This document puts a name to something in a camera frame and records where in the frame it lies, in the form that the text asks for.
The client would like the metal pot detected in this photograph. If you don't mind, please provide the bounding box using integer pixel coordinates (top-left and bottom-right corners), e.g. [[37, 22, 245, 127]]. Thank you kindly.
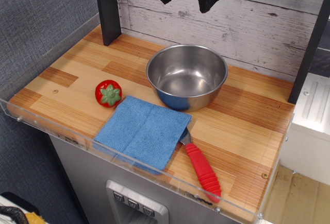
[[146, 44, 228, 112]]

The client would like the red toy strawberry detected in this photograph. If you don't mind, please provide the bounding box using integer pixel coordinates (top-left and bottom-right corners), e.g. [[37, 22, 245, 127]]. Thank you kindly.
[[95, 80, 122, 108]]

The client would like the blue folded cloth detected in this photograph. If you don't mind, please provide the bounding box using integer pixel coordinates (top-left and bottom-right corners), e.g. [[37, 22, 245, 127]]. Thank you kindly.
[[94, 96, 192, 175]]

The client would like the clear acrylic guard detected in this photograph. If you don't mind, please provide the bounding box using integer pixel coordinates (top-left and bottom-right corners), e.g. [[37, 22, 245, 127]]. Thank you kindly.
[[1, 15, 293, 223]]

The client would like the white toy sink unit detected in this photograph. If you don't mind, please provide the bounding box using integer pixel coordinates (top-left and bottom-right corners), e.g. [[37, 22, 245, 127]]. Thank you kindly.
[[279, 73, 329, 185]]

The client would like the grey toy fridge cabinet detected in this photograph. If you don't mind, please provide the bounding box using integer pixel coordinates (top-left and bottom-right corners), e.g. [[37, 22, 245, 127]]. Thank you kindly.
[[50, 136, 236, 223]]

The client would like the silver dispenser panel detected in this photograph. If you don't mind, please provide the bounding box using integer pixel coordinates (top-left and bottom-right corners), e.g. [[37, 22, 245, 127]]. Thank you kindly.
[[106, 180, 170, 223]]

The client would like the black and yellow object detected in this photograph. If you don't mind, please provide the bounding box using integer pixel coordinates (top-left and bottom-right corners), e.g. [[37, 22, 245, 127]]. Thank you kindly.
[[1, 192, 47, 224]]

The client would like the dark left post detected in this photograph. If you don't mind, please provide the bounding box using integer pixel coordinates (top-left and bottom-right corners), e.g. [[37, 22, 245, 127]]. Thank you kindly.
[[97, 0, 121, 46]]

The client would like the dark post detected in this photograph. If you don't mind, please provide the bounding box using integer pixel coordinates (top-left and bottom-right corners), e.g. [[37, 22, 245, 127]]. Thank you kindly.
[[288, 0, 329, 104], [97, 0, 121, 46]]

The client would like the dark right post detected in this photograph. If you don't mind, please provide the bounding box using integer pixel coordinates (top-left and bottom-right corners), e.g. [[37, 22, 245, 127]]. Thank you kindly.
[[288, 0, 329, 104]]

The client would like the red handled utensil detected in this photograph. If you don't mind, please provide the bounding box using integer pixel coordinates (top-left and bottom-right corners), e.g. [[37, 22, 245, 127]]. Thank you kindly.
[[179, 128, 222, 203]]

